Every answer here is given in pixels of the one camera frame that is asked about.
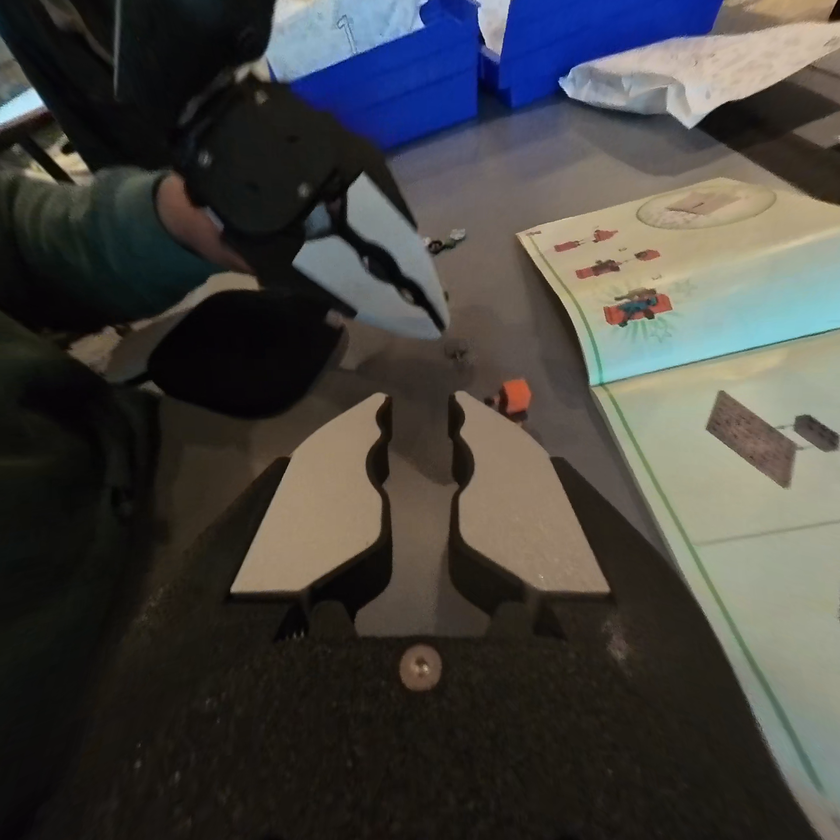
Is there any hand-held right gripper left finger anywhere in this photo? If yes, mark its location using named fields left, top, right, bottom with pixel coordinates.
left=230, top=394, right=392, bottom=602

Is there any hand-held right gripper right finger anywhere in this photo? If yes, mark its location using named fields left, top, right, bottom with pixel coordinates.
left=449, top=390, right=613, bottom=602

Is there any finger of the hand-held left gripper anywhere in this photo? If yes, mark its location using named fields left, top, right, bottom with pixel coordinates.
left=292, top=237, right=443, bottom=342
left=344, top=171, right=452, bottom=332

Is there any white instruction booklet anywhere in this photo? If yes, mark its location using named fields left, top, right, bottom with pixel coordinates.
left=516, top=178, right=840, bottom=830

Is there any person's left forearm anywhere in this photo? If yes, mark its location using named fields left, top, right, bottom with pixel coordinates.
left=0, top=164, right=217, bottom=332

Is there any person's left hand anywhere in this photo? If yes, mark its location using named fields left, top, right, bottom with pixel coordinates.
left=155, top=171, right=253, bottom=277

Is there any white printed sheet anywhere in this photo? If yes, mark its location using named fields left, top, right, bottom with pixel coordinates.
left=267, top=0, right=429, bottom=82

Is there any blue plastic bin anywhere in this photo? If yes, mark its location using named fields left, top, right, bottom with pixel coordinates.
left=289, top=0, right=480, bottom=152
left=479, top=0, right=725, bottom=109

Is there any white paper bag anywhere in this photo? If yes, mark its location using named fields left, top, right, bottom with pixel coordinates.
left=561, top=20, right=840, bottom=128

